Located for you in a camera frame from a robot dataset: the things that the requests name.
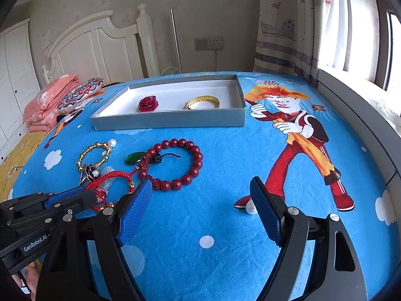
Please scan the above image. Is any window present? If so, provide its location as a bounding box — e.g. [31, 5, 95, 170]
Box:
[318, 0, 401, 92]

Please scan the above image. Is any red rose brooch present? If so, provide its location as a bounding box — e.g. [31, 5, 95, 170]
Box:
[138, 95, 159, 112]

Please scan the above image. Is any patterned pillow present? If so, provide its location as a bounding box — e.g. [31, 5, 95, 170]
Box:
[57, 78, 104, 115]

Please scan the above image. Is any blue printed blanket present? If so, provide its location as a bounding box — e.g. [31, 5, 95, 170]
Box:
[0, 70, 401, 301]

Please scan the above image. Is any white charging cable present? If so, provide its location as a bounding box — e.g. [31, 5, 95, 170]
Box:
[161, 49, 220, 76]

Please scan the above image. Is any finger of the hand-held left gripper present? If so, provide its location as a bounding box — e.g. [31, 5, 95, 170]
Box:
[44, 191, 97, 211]
[47, 187, 94, 196]

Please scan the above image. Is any grey window sill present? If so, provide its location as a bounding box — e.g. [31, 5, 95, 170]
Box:
[316, 68, 401, 192]

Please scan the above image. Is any metal rod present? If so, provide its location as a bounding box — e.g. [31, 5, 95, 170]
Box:
[170, 9, 183, 73]

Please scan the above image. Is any printed curtain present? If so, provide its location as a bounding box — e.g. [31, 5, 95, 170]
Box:
[252, 0, 326, 88]

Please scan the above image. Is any person's left hand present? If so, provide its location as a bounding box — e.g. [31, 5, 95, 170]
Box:
[13, 262, 41, 296]

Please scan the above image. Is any white wardrobe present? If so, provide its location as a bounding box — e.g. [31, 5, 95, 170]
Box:
[0, 19, 42, 159]

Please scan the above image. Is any red braided cord bracelet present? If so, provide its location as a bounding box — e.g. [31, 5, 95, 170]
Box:
[84, 169, 137, 214]

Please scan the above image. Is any pink folded blanket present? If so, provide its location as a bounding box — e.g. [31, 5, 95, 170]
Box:
[23, 74, 80, 133]

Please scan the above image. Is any grey jewelry tray box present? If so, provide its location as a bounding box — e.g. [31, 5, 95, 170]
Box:
[90, 74, 247, 131]

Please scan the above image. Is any yellow bed sheet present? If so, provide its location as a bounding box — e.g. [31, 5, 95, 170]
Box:
[0, 128, 49, 195]

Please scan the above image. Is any gold bangle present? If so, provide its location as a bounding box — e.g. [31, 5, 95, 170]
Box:
[185, 97, 220, 110]

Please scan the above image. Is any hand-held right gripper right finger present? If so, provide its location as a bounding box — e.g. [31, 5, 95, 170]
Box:
[250, 176, 367, 301]

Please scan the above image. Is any gold bamboo link bracelet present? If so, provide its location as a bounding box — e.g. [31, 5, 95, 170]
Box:
[76, 141, 113, 176]

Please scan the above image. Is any green pendant with black cord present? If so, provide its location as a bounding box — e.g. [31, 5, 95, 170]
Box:
[125, 152, 182, 165]

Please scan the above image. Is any white wooden headboard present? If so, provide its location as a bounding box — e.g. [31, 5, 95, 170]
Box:
[42, 4, 161, 86]

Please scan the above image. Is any dark red bead bracelet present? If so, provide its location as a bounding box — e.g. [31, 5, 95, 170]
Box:
[138, 138, 204, 192]

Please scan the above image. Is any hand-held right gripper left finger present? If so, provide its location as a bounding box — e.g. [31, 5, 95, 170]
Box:
[39, 180, 154, 301]

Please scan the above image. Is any grey wall socket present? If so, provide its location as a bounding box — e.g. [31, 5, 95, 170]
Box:
[194, 37, 224, 51]

